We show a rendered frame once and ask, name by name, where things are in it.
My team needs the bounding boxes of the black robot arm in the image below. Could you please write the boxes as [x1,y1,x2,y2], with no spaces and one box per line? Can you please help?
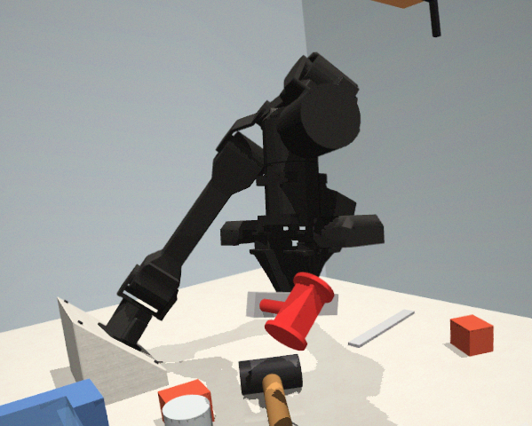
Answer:
[98,52,361,351]

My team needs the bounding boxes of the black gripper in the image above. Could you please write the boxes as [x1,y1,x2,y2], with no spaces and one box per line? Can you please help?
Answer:
[220,162,385,292]

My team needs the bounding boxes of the orange-red box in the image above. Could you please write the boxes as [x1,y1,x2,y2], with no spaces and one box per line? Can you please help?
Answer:
[158,379,214,422]
[450,314,494,357]

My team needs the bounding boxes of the grey flat bar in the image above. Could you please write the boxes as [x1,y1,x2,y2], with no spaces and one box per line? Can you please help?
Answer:
[348,309,415,348]

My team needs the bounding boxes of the black mallet with wooden handle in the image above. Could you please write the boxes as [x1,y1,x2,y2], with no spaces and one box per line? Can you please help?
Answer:
[239,354,303,426]

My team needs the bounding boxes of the grey cylinder with white end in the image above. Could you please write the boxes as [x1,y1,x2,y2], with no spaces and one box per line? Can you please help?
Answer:
[163,395,213,426]

